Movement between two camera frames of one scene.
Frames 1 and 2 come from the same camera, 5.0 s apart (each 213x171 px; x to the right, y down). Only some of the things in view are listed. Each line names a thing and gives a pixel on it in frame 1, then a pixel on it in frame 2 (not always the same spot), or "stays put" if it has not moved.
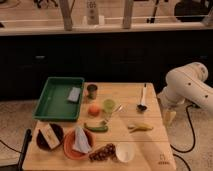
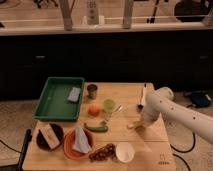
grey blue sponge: (74, 94) stays put
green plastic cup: (108, 106) stays put
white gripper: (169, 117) → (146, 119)
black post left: (28, 140) stays put
